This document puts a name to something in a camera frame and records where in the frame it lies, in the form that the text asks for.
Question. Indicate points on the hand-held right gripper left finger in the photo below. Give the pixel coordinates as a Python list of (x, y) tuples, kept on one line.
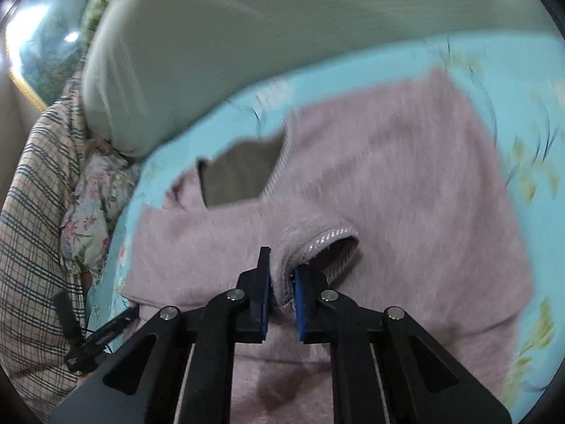
[(265, 309)]

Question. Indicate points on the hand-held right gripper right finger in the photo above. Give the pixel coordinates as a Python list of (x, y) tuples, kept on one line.
[(301, 304)]

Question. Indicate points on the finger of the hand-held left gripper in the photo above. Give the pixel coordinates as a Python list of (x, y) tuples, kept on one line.
[(64, 313), (108, 329)]

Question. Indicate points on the pink fuzzy sweater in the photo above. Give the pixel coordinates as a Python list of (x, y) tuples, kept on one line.
[(397, 185)]

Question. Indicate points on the beige plaid blanket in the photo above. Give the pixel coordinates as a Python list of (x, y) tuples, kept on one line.
[(31, 229)]

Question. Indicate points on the floral print pillow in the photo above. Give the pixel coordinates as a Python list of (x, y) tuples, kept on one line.
[(97, 194)]

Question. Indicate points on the gold framed landscape picture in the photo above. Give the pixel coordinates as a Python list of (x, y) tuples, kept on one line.
[(48, 53)]

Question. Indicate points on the grey striped headboard cushion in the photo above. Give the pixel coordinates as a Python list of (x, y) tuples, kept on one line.
[(265, 31)]

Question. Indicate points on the blue floral bedsheet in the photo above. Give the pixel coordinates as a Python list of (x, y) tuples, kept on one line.
[(507, 97)]

